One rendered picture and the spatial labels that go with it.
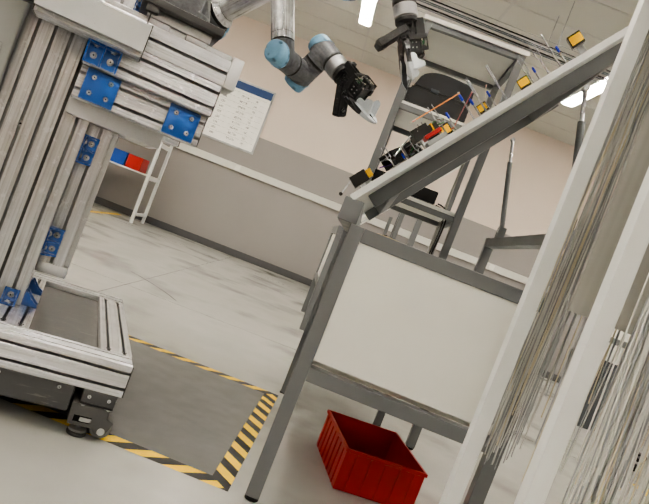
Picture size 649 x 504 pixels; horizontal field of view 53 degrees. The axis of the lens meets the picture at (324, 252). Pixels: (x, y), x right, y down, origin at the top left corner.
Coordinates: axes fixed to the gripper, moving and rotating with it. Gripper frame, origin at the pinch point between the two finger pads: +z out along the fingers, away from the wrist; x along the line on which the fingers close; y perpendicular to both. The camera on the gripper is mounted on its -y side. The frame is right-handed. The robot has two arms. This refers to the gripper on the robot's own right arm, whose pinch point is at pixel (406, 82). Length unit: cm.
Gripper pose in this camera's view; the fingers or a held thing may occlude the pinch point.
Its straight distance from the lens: 209.6
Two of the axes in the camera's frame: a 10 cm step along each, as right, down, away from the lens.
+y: 9.9, -1.0, 1.0
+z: 1.1, 9.9, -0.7
